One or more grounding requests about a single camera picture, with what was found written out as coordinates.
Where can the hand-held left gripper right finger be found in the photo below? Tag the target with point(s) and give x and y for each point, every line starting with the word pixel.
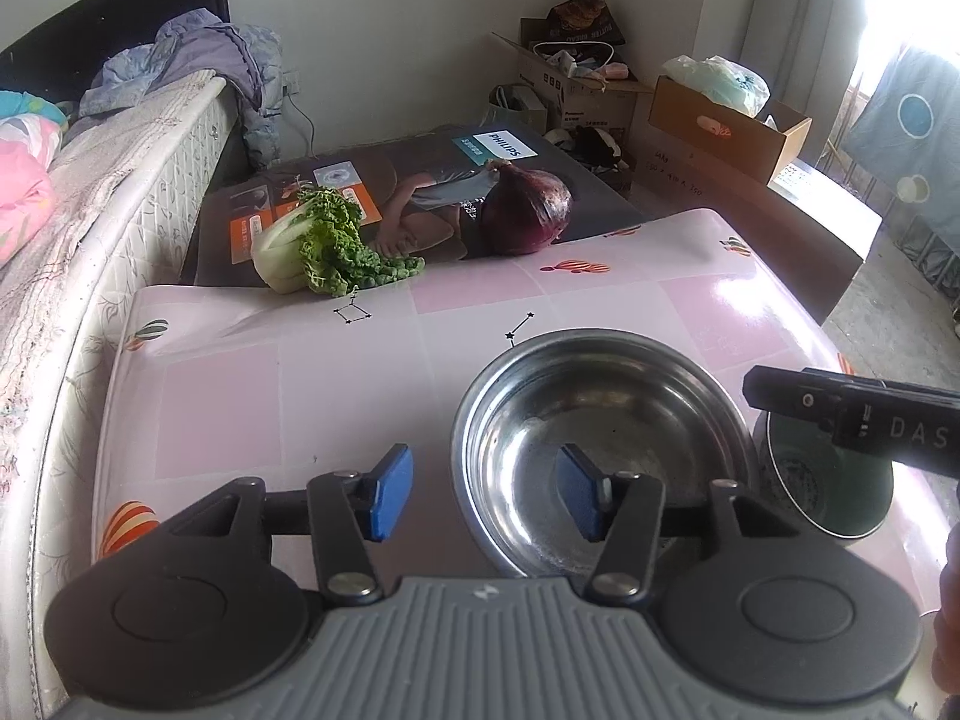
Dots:
pixel 581 493

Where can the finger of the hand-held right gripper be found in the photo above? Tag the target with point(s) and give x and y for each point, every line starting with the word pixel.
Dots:
pixel 787 394

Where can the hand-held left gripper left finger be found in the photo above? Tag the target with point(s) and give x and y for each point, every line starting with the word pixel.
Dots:
pixel 390 493

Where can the stainless steel bowl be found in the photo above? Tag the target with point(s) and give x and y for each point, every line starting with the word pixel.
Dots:
pixel 600 420

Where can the green ceramic bowl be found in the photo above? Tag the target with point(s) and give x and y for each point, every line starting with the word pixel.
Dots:
pixel 817 491

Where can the pink patterned tablecloth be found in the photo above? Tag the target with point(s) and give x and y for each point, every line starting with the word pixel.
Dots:
pixel 300 405

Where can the napa cabbage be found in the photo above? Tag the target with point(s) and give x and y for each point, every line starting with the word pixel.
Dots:
pixel 322 247

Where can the open brown cardboard box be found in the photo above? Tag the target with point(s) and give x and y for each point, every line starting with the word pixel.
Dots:
pixel 720 139

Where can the blue dotted hanging cloth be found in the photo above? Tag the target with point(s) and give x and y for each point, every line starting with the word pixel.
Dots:
pixel 911 142

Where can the red onion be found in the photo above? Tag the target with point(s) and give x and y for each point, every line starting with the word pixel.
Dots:
pixel 529 210

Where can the pale green plastic bag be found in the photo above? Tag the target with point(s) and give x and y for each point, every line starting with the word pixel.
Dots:
pixel 720 82

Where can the dark printed flat carton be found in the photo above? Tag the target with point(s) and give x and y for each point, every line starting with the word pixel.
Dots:
pixel 420 172

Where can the large printed cardboard box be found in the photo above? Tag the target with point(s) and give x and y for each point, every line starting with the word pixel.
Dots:
pixel 585 101

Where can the white mattress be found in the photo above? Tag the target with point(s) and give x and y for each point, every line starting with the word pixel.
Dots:
pixel 105 255

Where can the white paper bag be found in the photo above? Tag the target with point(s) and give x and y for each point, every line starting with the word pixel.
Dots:
pixel 517 109

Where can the dark brown snack bag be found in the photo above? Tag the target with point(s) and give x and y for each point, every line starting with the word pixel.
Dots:
pixel 585 19

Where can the lavender puffer jacket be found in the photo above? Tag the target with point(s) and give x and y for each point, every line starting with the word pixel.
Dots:
pixel 210 64

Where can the pink floral quilt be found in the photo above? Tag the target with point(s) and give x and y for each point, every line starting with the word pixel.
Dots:
pixel 19 172

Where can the black headboard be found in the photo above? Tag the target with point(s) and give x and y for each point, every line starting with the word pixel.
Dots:
pixel 45 30

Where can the wall socket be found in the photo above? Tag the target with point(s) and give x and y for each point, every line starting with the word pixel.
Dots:
pixel 292 82

